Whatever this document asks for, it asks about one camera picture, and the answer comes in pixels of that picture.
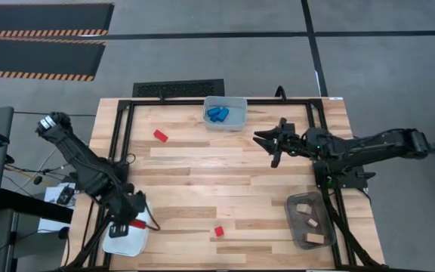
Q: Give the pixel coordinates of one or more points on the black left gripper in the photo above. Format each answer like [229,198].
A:
[128,208]

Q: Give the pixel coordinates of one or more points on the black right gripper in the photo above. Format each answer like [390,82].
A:
[293,143]

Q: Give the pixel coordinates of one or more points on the long red block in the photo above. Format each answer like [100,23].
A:
[138,224]

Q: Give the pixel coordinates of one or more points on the rounded blue block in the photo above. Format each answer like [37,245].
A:
[223,114]

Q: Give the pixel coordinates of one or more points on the rectangular natural wood block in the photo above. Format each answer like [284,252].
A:
[303,208]

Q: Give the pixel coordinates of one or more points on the red cube block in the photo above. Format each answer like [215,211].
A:
[219,231]

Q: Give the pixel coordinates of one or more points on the red wedge block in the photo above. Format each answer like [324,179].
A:
[161,136]

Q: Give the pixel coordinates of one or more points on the long natural wood block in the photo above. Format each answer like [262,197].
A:
[313,238]

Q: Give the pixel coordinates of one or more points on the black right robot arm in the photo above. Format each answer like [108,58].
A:
[372,143]

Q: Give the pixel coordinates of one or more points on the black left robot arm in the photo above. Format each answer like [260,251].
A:
[81,162]

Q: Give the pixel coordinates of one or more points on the white plastic bin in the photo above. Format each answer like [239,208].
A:
[127,245]

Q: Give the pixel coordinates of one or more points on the grey translucent plastic bin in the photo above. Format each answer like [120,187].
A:
[238,117]

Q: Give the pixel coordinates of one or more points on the black power plug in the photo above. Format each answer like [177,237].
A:
[63,232]

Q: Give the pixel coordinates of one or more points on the small black handheld device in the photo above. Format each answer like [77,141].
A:
[65,195]

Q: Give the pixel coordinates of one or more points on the white paper sheet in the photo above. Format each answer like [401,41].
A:
[51,226]

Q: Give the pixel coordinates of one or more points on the dark smoky plastic bin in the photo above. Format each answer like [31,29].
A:
[295,230]

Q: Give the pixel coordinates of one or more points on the black ribbed floor mat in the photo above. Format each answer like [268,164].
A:
[178,88]

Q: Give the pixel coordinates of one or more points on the small black round device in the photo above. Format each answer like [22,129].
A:
[38,180]

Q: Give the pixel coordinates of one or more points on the black hazard-striped floor mat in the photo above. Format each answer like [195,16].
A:
[36,56]
[44,17]

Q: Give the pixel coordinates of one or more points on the black aluminium table frame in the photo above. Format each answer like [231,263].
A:
[164,102]

